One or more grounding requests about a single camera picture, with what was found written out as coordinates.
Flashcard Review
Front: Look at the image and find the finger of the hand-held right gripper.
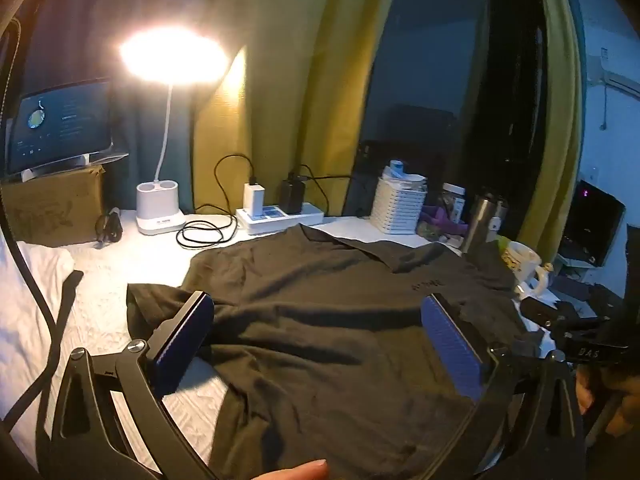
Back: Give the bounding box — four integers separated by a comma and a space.
520, 298, 576, 327

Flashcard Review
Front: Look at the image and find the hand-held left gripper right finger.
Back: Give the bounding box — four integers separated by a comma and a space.
421, 292, 588, 480

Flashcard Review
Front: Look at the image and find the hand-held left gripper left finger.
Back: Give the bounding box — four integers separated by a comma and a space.
37, 290, 216, 480

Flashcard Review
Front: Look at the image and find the dark t-shirt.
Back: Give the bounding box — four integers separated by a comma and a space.
126, 223, 543, 480

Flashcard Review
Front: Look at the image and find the person's right hand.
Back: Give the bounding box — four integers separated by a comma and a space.
574, 360, 640, 442

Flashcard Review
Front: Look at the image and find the person's left hand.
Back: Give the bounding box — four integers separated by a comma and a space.
248, 459, 329, 480

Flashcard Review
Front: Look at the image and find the white mug with yellow print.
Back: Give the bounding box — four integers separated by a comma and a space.
500, 240, 551, 298

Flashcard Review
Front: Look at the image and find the white textured table cover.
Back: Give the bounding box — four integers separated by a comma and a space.
0, 207, 566, 480

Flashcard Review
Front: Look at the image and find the dark laptop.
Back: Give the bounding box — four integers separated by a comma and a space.
557, 180, 626, 268

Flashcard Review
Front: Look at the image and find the stainless steel tumbler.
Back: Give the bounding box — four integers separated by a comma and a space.
460, 192, 508, 256

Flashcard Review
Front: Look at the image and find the purple cloth item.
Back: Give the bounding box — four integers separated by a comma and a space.
420, 205, 471, 238

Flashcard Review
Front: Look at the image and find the white desk lamp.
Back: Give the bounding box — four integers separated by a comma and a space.
119, 27, 233, 236

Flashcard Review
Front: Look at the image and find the small black clip object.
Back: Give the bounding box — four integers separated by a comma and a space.
95, 209, 124, 248

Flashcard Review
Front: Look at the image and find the clear jar with white lid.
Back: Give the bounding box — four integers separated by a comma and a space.
440, 182, 467, 223

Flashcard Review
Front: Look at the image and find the white slatted basket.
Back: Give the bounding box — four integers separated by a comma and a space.
370, 176, 428, 236

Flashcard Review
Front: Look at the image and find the white charger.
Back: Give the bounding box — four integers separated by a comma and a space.
243, 176, 267, 218

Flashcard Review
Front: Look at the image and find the white power strip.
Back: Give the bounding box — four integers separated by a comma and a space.
236, 202, 326, 236

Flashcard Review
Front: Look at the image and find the black charger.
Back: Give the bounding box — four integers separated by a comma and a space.
279, 172, 306, 215

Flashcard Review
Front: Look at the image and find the blue and white tube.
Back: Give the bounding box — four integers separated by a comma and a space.
382, 159, 426, 183

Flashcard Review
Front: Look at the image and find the brown cardboard box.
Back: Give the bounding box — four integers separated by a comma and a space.
0, 164, 108, 248

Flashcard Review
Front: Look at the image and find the yellow curtain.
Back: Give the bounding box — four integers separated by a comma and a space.
520, 0, 586, 256
192, 0, 401, 216

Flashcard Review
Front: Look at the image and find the white air conditioner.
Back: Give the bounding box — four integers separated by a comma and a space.
585, 67, 640, 96

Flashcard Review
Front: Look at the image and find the tablet with dark screen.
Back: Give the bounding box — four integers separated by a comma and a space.
7, 77, 116, 181

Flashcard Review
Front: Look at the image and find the dark window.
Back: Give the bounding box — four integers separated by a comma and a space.
350, 0, 546, 221

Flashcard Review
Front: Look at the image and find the black charging cable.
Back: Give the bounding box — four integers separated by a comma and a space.
177, 154, 258, 250

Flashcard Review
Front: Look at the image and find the black strap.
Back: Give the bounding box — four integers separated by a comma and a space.
0, 270, 85, 436

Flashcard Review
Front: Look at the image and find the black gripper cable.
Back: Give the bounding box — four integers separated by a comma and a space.
0, 15, 58, 341

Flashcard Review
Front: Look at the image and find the black charger cable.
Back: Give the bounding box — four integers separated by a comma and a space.
295, 162, 353, 183

